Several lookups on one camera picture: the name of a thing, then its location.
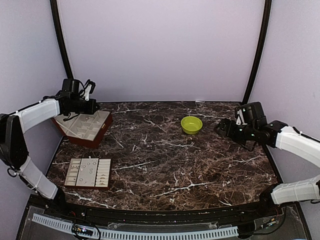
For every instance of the green plastic bowl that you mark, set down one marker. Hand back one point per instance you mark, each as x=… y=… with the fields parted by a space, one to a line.
x=191 y=125

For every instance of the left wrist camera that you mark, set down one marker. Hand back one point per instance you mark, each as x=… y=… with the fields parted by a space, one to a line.
x=88 y=89

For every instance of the black front rail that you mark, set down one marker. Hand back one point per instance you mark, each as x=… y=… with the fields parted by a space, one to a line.
x=171 y=205

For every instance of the beige jewelry tray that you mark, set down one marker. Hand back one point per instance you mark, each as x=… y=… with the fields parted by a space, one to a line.
x=88 y=173

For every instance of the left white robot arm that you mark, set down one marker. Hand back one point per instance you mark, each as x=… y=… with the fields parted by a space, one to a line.
x=14 y=151

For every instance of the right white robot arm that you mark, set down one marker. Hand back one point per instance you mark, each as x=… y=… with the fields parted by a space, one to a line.
x=296 y=154

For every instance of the white slotted cable duct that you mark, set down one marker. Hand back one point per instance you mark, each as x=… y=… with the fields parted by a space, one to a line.
x=119 y=231

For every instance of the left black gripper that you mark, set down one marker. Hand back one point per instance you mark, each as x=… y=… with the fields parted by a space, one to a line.
x=91 y=110

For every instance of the brown wooden jewelry box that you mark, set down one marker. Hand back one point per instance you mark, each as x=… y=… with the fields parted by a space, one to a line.
x=85 y=130

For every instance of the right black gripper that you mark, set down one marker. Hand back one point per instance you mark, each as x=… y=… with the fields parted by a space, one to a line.
x=230 y=133

